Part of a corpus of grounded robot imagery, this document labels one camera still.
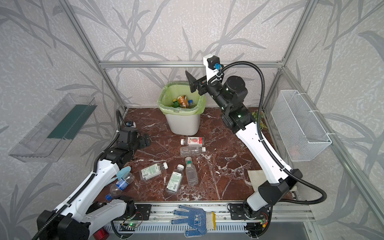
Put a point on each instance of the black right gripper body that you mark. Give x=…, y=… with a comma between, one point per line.
x=202, y=85

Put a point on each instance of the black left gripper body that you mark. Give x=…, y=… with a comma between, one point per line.
x=142, y=140

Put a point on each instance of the brown tea bottle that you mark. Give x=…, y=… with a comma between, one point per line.
x=183, y=102

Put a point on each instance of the blue label pepsi bottle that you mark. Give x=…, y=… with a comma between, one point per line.
x=191, y=104

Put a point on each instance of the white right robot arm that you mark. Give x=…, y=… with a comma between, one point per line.
x=229, y=96

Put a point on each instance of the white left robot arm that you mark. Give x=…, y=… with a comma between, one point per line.
x=78, y=217

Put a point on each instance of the green bin liner bag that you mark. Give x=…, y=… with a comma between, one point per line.
x=174, y=90

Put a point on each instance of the white plastic trash bin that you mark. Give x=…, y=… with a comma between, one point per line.
x=184, y=125

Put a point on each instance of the white label bottle left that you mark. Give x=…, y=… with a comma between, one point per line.
x=153, y=171

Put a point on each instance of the light blue spatula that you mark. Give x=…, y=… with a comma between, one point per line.
x=120, y=174

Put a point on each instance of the blue label bottle far left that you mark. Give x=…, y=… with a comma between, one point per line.
x=117, y=189

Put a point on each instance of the clear unlabelled bottle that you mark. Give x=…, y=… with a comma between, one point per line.
x=191, y=151

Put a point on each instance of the guava juice bottle red label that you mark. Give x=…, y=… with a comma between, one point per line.
x=193, y=141

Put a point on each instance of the clear bottle green cap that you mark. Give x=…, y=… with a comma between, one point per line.
x=191, y=172

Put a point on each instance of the potted artificial flower plant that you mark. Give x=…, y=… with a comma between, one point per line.
x=262, y=124

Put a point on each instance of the green circuit board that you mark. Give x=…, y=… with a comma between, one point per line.
x=129, y=227

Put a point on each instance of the blue dotted work glove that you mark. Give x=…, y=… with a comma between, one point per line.
x=199, y=221

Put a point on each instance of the beige striped oven mitt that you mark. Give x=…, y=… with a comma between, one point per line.
x=257, y=178

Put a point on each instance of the red spray bottle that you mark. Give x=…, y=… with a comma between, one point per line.
x=101, y=234

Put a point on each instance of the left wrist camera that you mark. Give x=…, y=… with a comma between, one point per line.
x=130, y=124

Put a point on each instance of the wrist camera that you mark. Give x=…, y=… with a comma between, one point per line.
x=210, y=62
x=130, y=124

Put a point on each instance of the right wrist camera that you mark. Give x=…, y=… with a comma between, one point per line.
x=210, y=62

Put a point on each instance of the clear wall shelf tray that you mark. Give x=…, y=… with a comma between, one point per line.
x=50, y=138

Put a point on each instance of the white wire mesh basket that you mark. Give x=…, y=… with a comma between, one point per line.
x=303, y=135

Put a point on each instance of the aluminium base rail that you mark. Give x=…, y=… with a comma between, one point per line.
x=230, y=218

